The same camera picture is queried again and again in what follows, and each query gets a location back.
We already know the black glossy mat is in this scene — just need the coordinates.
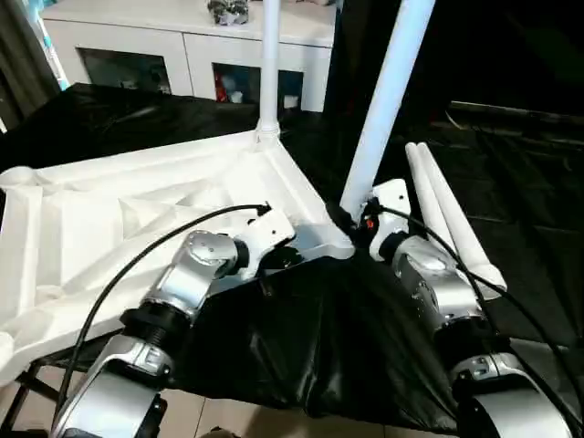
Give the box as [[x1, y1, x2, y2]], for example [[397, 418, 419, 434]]
[[0, 81, 584, 433]]

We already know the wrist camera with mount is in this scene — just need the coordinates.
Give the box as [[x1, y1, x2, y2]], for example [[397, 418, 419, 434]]
[[364, 178, 412, 262], [236, 209, 296, 280]]

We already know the dark object on cabinet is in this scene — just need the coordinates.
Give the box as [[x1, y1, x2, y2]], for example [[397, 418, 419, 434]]
[[207, 0, 250, 24]]

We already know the grey curtain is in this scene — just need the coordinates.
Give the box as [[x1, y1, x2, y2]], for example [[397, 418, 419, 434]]
[[0, 0, 69, 133]]

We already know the white plastic table leg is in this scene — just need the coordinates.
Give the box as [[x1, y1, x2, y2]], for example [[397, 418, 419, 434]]
[[339, 0, 437, 221], [404, 141, 457, 250], [414, 141, 508, 300], [255, 0, 285, 143]]

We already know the long black bar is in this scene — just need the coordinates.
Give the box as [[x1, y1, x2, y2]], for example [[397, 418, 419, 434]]
[[449, 100, 584, 127]]

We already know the black folding table frame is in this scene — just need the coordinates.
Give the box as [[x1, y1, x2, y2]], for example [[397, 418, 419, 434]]
[[0, 360, 60, 434]]

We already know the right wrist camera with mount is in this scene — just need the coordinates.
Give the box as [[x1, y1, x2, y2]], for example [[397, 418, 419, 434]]
[[364, 178, 412, 262]]

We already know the white cabinet with glass doors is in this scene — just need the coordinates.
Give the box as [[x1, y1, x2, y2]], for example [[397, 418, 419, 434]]
[[40, 0, 337, 113]]

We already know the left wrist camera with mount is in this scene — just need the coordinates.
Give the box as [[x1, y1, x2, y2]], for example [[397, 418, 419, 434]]
[[236, 209, 296, 280]]

